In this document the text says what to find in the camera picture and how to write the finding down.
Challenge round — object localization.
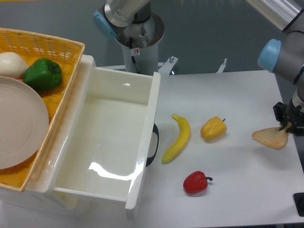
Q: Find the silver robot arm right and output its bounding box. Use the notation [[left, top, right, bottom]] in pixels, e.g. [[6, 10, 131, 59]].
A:
[[248, 0, 304, 137]]

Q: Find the black object at table edge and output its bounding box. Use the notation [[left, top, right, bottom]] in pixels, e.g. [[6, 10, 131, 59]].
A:
[[293, 192, 304, 217]]

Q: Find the white drawer cabinet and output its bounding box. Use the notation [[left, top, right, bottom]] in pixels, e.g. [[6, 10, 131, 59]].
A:
[[1, 55, 138, 219]]

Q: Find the green bell pepper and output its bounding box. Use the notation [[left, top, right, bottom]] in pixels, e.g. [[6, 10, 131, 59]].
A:
[[23, 58, 63, 92]]

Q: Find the yellow woven basket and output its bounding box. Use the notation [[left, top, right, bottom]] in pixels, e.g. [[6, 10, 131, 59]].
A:
[[0, 28, 85, 192]]

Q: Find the beige round plate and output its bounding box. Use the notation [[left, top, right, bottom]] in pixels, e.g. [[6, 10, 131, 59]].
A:
[[0, 76, 49, 169]]

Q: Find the yellow bell pepper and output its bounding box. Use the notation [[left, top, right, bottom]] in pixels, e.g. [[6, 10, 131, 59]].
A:
[[200, 116, 227, 142]]

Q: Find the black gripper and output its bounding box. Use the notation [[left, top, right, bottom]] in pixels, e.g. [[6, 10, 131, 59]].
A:
[[273, 101, 304, 136]]

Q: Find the open white upper drawer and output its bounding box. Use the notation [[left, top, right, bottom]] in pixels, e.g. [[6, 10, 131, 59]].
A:
[[49, 66, 162, 210]]

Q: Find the white table clamp bracket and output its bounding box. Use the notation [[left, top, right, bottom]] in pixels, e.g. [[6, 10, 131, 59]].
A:
[[217, 58, 227, 73], [158, 56, 178, 76]]

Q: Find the triangle bread slice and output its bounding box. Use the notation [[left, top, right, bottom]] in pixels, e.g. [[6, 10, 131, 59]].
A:
[[252, 127, 289, 150]]

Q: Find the red bell pepper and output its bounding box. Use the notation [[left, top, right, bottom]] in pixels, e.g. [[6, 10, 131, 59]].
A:
[[183, 171, 213, 194]]

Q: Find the white onion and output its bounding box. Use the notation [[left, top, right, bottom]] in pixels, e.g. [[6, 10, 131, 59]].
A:
[[0, 52, 29, 79]]

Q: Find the yellow banana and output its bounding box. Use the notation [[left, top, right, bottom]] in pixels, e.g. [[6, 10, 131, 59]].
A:
[[161, 114, 190, 164]]

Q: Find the black drawer handle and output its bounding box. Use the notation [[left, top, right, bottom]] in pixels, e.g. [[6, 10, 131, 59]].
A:
[[146, 124, 160, 167]]

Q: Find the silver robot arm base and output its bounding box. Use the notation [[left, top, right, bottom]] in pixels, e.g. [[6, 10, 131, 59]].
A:
[[93, 0, 164, 76]]

